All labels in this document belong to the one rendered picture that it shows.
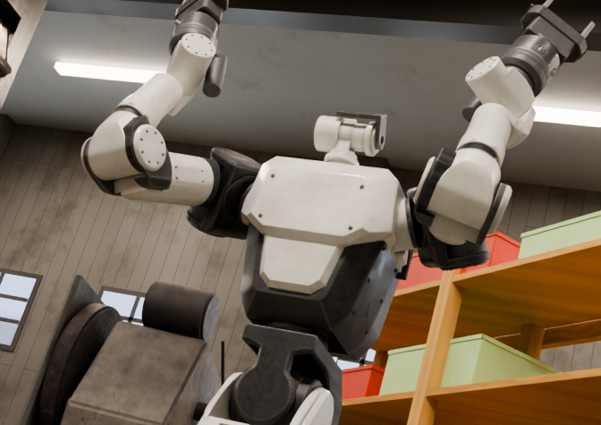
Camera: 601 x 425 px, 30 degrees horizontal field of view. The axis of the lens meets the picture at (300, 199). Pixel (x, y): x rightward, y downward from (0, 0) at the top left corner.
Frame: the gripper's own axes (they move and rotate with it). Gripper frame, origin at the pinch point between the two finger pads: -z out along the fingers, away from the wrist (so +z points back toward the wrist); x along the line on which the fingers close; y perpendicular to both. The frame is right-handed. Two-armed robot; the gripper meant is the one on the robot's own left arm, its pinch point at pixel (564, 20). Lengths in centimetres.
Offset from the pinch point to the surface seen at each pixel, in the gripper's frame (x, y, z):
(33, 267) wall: 221, 842, -208
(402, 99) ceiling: 48, 546, -397
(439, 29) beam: 51, 404, -348
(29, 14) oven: 109, 111, 5
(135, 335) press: 70, 486, -88
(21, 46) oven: 104, 114, 12
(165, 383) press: 37, 466, -70
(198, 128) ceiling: 182, 726, -368
